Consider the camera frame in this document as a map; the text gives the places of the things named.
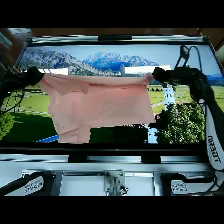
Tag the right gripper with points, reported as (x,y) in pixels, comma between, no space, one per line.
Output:
(163,75)

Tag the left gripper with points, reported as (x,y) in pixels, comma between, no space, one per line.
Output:
(35,76)

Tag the pink T-shirt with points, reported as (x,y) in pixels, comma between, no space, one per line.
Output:
(100,103)

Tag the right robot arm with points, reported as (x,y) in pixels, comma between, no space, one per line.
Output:
(213,120)

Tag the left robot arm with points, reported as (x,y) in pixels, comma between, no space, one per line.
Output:
(10,83)

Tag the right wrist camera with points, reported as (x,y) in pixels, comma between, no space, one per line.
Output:
(183,52)

